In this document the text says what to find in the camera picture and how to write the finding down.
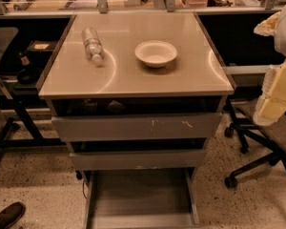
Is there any grey bottom drawer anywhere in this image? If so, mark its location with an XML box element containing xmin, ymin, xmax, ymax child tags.
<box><xmin>83</xmin><ymin>168</ymin><xmax>199</xmax><ymax>229</ymax></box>

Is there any grey middle drawer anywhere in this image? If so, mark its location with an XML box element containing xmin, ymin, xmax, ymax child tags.
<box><xmin>70</xmin><ymin>138</ymin><xmax>206</xmax><ymax>171</ymax></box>

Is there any grey drawer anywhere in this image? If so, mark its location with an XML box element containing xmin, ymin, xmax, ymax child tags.
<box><xmin>70</xmin><ymin>138</ymin><xmax>206</xmax><ymax>171</ymax></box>
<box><xmin>51</xmin><ymin>96</ymin><xmax>223</xmax><ymax>142</ymax></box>
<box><xmin>83</xmin><ymin>168</ymin><xmax>199</xmax><ymax>229</ymax></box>

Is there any black shoe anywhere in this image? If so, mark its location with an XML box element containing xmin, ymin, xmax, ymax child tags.
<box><xmin>0</xmin><ymin>202</ymin><xmax>25</xmax><ymax>229</ymax></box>

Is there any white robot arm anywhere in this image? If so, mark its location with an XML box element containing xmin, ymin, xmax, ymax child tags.
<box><xmin>253</xmin><ymin>5</ymin><xmax>286</xmax><ymax>126</ymax></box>

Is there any white bowl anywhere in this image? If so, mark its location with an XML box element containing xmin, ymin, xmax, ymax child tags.
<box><xmin>134</xmin><ymin>40</ymin><xmax>177</xmax><ymax>68</ymax></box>

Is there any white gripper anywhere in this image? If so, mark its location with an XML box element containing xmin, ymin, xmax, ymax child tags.
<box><xmin>253</xmin><ymin>61</ymin><xmax>286</xmax><ymax>126</ymax></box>

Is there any grey top drawer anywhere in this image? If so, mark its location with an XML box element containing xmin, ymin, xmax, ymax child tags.
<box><xmin>51</xmin><ymin>96</ymin><xmax>223</xmax><ymax>142</ymax></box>

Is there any black desk frame left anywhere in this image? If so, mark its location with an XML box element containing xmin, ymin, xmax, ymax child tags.
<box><xmin>0</xmin><ymin>76</ymin><xmax>66</xmax><ymax>150</ymax></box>

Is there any dark round object under desk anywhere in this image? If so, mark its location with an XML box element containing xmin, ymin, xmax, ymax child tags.
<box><xmin>17</xmin><ymin>68</ymin><xmax>39</xmax><ymax>84</ymax></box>

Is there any grey drawer cabinet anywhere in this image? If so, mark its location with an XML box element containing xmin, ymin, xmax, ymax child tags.
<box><xmin>35</xmin><ymin>11</ymin><xmax>236</xmax><ymax>177</ymax></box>

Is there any clear plastic water bottle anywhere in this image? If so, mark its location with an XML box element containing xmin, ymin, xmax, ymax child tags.
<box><xmin>81</xmin><ymin>27</ymin><xmax>104</xmax><ymax>61</ymax></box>

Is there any black office chair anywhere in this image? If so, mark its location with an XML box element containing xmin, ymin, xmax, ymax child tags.
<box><xmin>224</xmin><ymin>99</ymin><xmax>286</xmax><ymax>188</ymax></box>

